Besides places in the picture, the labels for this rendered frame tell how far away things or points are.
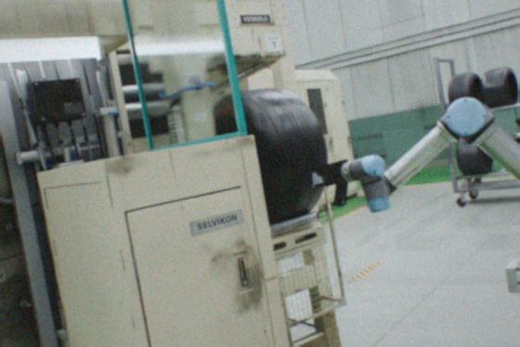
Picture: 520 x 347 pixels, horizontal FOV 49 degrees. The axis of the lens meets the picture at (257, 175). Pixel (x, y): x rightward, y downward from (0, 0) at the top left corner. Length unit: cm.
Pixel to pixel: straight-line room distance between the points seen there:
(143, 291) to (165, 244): 11
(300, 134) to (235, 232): 87
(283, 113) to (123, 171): 105
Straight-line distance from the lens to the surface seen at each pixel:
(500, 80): 746
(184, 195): 133
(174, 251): 131
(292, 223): 230
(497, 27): 1335
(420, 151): 208
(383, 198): 199
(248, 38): 270
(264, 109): 219
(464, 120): 191
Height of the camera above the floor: 125
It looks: 3 degrees down
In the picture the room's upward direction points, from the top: 10 degrees counter-clockwise
